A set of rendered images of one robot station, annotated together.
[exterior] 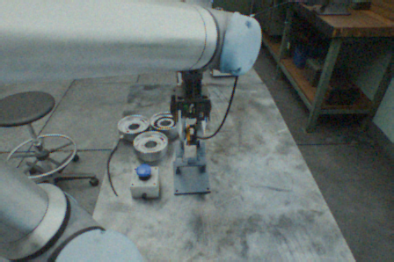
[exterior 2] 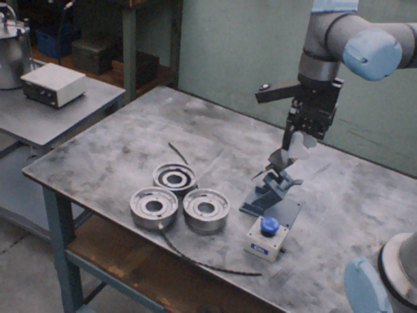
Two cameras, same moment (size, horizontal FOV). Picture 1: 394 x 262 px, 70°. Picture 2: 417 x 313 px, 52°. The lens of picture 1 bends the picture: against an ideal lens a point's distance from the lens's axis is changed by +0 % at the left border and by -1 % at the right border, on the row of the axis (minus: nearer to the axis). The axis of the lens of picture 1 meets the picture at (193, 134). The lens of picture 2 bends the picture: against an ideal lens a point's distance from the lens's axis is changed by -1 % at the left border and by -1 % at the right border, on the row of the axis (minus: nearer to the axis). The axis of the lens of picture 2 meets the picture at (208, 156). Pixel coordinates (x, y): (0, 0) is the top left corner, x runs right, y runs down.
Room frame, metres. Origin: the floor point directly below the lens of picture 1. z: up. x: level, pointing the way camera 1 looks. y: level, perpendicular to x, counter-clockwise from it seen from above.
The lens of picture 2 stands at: (0.33, 0.78, 1.50)
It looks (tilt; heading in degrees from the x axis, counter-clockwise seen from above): 36 degrees down; 299
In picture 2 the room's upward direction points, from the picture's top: 7 degrees clockwise
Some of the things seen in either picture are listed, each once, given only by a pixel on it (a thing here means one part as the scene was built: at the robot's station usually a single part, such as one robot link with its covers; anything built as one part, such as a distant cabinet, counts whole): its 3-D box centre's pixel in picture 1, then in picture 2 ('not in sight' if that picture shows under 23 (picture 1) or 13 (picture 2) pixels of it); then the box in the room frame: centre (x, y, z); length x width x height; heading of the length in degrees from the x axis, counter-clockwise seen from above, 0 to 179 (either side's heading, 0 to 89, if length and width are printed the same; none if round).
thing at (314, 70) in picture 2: not in sight; (319, 64); (0.54, 0.00, 1.18); 0.08 x 0.08 x 0.05
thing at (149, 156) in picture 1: (150, 146); (205, 210); (0.67, 0.13, 0.82); 0.10 x 0.10 x 0.04
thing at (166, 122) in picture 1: (165, 125); (174, 182); (0.79, 0.09, 0.82); 0.10 x 0.10 x 0.04
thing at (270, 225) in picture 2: (144, 175); (268, 230); (0.52, 0.13, 0.85); 0.04 x 0.04 x 0.05
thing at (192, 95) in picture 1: (191, 89); (313, 103); (0.53, 0.00, 1.10); 0.09 x 0.08 x 0.12; 5
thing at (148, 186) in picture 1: (144, 183); (268, 240); (0.52, 0.13, 0.82); 0.08 x 0.07 x 0.05; 2
